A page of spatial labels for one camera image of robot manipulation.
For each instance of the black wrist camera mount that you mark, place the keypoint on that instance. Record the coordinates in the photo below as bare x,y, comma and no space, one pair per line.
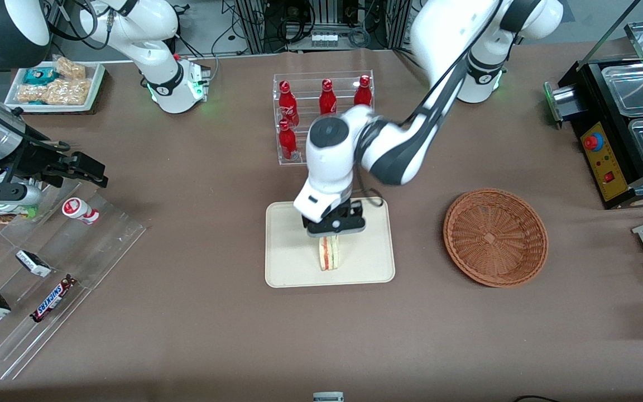
344,216
25,159

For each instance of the grey device at table edge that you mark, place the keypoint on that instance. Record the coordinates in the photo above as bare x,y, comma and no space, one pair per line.
328,397

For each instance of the small peanut brittle bag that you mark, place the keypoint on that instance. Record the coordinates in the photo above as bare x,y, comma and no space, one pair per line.
70,68

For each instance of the green lidded round cup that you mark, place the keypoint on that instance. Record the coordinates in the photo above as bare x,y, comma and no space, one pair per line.
9,212

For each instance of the white power strip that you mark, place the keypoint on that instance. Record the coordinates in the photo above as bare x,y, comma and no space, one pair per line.
324,39

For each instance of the white snack tray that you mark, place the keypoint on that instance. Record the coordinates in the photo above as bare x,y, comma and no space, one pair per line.
97,84

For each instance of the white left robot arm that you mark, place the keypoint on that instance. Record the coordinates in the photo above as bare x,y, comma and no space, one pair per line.
444,33

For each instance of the beige plastic tray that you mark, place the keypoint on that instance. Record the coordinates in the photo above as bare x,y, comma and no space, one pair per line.
293,251

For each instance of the teal snack packet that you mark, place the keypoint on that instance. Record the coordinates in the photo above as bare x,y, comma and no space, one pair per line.
39,76

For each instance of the large peanut brittle bag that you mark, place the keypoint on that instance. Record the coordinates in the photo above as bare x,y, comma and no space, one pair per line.
62,92

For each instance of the Snickers chocolate bar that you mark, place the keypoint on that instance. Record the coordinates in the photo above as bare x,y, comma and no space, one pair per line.
52,298

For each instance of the aluminium equipment frame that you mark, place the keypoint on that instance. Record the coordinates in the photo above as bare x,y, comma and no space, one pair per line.
254,25

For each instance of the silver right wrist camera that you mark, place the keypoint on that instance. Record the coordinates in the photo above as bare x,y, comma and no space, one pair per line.
9,194

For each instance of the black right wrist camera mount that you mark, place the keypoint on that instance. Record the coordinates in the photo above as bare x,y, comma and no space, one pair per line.
25,159

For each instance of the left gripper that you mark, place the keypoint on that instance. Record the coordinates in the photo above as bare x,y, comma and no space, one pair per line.
346,210

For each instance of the brown woven basket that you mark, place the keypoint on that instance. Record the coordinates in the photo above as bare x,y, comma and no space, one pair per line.
494,239

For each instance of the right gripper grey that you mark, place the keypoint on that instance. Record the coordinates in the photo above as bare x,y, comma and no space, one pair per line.
36,158

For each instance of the white red yogurt bottle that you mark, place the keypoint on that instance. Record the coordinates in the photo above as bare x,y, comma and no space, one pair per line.
78,210

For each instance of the clear acrylic bottle rack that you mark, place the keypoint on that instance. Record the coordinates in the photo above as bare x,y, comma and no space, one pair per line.
299,161

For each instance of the red cola bottle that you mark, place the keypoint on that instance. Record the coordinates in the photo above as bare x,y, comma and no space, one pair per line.
362,95
287,142
288,106
328,100

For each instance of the black warmer machine yellow panel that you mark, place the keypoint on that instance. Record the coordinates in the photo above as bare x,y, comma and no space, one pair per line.
606,162

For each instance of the clear acrylic stepped display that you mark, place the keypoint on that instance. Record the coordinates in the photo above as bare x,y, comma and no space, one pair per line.
98,245

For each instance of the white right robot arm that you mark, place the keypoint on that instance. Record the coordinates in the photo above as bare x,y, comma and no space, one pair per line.
154,50

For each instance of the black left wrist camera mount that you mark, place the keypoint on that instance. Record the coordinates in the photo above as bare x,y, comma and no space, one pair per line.
344,216

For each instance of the triangular sandwich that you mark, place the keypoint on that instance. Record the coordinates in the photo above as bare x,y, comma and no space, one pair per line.
329,254

